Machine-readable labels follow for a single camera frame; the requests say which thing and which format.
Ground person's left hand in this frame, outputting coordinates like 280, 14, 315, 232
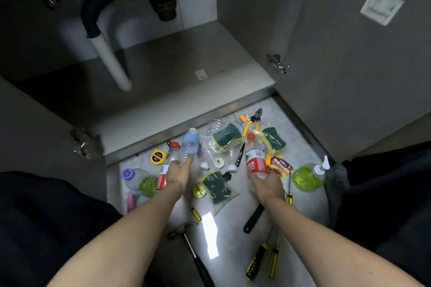
166, 157, 193, 196

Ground person's right hand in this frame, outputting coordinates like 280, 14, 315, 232
248, 169, 286, 205

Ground red label bottle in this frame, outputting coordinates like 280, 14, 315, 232
245, 133, 268, 180
156, 141, 181, 190

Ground blue label clear water bottle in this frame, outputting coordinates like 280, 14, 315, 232
180, 128, 201, 166

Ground person's left forearm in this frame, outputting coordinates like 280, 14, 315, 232
47, 187, 188, 287

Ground person's right forearm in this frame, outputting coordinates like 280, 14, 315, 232
260, 196, 425, 287

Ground red snack packet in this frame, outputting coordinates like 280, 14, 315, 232
268, 156, 294, 180

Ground black utility knife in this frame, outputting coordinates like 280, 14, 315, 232
235, 142, 246, 167

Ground green sponge in clear packet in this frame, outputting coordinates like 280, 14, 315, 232
206, 122, 244, 153
199, 170, 239, 215
255, 126, 287, 156

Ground green liquid bottle, blue cap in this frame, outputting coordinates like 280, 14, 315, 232
121, 168, 159, 198

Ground green liquid bottle, white nozzle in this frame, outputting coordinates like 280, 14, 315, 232
292, 156, 331, 193

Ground pink plastic item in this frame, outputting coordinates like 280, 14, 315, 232
127, 192, 142, 214

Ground grey cabinet base panel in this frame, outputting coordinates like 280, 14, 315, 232
12, 20, 277, 167

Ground metal cabinet hinge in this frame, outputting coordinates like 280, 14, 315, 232
70, 127, 92, 160
267, 54, 290, 75

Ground white drain pipe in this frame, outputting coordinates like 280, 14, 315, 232
88, 33, 133, 92

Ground person's right leg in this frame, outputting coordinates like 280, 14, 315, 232
333, 141, 431, 287

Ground person's leg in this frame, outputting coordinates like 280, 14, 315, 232
333, 141, 431, 287
0, 171, 124, 287

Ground grey cabinet door with sticker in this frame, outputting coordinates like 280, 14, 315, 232
274, 0, 431, 163

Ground plain grey cabinet door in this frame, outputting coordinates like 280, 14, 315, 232
0, 76, 108, 202

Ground person's left leg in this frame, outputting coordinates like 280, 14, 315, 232
0, 171, 124, 287

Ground large white sticker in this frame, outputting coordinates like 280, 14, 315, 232
360, 0, 405, 27

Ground black tool handle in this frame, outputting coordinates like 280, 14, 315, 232
243, 204, 265, 234

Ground yellow handled pliers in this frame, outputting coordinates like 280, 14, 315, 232
239, 108, 263, 137

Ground black handled hammer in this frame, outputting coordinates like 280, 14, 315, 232
167, 222, 215, 287

